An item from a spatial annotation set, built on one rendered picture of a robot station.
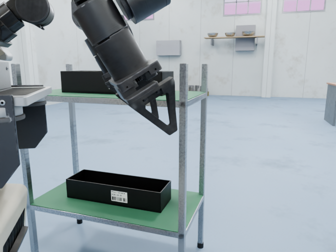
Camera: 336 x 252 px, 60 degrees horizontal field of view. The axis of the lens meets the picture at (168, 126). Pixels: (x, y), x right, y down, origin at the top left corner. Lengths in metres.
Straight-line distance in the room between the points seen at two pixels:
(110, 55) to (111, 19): 0.05
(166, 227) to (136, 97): 1.11
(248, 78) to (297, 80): 1.62
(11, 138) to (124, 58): 0.25
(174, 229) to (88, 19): 1.15
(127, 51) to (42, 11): 0.45
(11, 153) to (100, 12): 0.29
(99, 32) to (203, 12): 10.86
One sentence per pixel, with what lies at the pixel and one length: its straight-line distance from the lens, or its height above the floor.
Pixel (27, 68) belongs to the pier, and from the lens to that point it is 7.96.
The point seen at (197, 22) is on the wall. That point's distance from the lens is 11.24.
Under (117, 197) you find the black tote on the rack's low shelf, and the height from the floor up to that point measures 0.40.
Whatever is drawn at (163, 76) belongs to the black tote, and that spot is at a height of 1.04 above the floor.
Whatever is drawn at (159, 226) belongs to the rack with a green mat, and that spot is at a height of 0.35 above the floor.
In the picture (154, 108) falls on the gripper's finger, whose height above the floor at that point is 1.02.
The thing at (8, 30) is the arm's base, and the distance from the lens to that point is 0.87.
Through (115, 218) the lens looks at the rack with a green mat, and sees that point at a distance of 1.53.
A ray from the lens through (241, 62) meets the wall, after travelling 10.91.
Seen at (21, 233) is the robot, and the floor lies 0.70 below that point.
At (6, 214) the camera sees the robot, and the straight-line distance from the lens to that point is 0.70.
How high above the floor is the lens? 1.09
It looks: 12 degrees down
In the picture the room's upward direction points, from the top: straight up
